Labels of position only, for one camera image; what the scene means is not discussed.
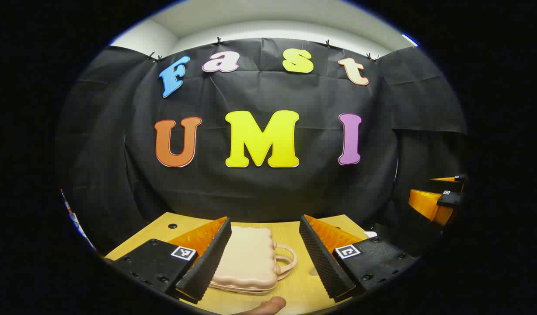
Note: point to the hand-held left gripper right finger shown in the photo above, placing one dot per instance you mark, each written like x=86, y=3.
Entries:
x=323, y=262

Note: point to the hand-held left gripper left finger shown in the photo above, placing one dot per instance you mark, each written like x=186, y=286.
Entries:
x=209, y=262

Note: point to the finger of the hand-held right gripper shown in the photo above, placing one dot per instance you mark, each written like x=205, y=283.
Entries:
x=426, y=203
x=448, y=179

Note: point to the pink suitcase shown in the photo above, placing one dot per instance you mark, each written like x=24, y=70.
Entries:
x=246, y=253

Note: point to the black backdrop cloth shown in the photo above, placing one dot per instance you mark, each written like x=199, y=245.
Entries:
x=259, y=192

